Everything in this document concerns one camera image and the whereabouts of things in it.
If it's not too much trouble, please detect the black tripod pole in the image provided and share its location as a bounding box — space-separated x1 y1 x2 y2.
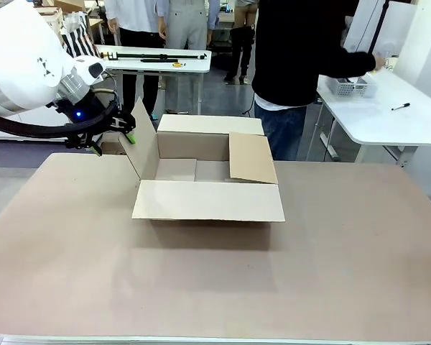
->
106 51 208 64

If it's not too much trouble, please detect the brown cardboard box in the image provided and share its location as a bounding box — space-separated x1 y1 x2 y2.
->
120 96 287 224

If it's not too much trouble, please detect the person in white shirt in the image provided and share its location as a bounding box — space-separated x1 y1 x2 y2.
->
103 0 167 121

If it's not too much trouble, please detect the white background table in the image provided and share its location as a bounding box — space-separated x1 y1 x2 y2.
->
95 45 213 115

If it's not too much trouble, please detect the black light stand pole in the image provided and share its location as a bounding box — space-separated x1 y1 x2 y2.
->
369 0 391 55

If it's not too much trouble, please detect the white board panel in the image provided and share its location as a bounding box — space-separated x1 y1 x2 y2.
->
342 0 422 59

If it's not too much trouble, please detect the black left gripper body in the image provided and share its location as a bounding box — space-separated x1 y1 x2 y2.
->
54 91 114 144

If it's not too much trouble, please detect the person in black trousers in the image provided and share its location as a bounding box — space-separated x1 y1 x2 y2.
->
223 0 259 86

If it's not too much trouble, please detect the black white striped bag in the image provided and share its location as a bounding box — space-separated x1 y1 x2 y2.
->
60 12 102 60

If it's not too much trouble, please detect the person's left forearm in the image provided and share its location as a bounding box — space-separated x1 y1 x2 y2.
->
325 50 377 78

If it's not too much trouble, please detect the person in black sweater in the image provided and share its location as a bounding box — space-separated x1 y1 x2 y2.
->
251 0 378 162

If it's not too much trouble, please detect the person in grey overalls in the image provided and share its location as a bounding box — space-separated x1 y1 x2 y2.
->
157 0 220 113

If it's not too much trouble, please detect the grey plastic basket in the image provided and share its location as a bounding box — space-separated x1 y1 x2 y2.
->
325 73 379 100

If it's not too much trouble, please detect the black left arm cable bundle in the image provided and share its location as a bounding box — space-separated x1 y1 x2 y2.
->
0 88 122 139

